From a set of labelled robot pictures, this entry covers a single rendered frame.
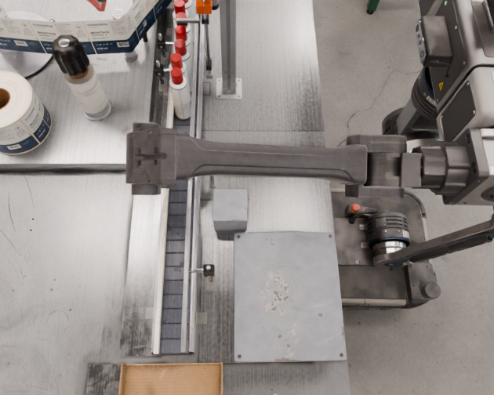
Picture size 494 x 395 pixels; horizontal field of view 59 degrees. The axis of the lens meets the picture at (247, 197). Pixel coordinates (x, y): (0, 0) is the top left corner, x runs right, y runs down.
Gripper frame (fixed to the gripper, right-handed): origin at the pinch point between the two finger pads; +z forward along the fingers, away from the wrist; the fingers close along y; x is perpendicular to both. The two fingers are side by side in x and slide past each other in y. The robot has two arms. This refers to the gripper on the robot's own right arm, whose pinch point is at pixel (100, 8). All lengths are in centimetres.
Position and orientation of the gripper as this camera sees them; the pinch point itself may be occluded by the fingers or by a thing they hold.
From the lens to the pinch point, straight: 131.9
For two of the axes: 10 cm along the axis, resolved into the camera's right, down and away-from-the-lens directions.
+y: 0.3, 9.2, -3.8
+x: 10.0, -0.1, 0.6
